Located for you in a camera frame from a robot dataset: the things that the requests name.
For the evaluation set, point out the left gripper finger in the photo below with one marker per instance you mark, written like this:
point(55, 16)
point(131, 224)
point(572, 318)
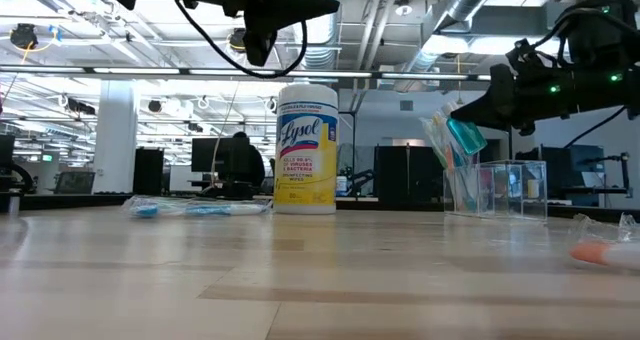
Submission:
point(300, 7)

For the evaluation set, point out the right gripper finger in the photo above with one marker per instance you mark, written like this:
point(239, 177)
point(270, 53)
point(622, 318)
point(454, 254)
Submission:
point(475, 115)

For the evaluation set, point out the teal toothbrush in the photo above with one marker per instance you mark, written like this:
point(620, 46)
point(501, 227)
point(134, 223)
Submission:
point(466, 136)

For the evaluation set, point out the green toothbrush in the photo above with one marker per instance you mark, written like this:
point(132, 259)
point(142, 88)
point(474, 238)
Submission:
point(434, 137)

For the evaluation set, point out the orange toothbrush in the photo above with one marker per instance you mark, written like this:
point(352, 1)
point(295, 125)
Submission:
point(600, 254)
point(448, 156)

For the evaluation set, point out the blue toothbrush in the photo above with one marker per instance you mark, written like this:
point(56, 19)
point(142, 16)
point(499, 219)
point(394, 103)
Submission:
point(200, 209)

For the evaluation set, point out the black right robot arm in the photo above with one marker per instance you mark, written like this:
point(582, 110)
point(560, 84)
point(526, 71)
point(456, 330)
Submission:
point(610, 92)

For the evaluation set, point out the clear acrylic organizer box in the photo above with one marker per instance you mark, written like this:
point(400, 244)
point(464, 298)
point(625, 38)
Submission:
point(495, 190)

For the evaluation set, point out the wide black cabinet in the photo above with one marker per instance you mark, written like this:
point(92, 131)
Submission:
point(400, 172)

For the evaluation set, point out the black crossbar with light strips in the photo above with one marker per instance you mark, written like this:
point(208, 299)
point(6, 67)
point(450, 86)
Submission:
point(135, 70)

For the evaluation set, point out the black computer monitor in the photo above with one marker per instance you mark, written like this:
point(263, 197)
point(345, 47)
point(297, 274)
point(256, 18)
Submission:
point(210, 155)

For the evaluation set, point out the Lysol wipes canister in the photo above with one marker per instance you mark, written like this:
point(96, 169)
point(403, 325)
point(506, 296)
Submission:
point(305, 155)

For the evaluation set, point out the person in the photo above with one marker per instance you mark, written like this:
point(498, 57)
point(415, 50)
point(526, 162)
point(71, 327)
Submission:
point(252, 165)

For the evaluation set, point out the small white bottle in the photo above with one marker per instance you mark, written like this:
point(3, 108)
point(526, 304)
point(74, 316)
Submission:
point(341, 186)

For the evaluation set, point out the tall black cabinet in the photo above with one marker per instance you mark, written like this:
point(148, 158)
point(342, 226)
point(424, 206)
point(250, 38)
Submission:
point(148, 170)

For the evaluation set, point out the white building column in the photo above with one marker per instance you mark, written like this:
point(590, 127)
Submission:
point(115, 135)

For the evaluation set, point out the black ceiling device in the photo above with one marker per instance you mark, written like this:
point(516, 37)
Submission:
point(23, 36)

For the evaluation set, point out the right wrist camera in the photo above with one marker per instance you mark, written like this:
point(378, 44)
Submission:
point(600, 35)

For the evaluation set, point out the silver ceiling duct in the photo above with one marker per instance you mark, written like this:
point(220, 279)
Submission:
point(467, 0)

